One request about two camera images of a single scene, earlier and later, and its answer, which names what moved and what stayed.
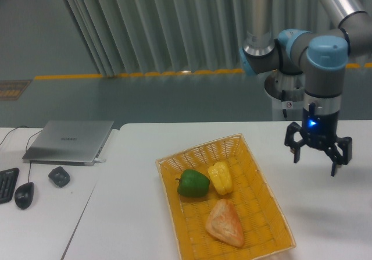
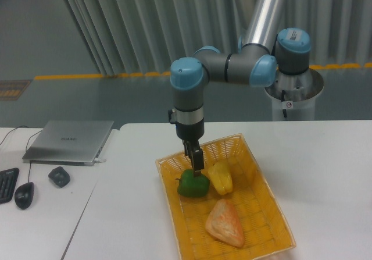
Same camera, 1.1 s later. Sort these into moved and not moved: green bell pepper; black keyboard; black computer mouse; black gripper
Moved: black gripper
Not moved: black keyboard; black computer mouse; green bell pepper
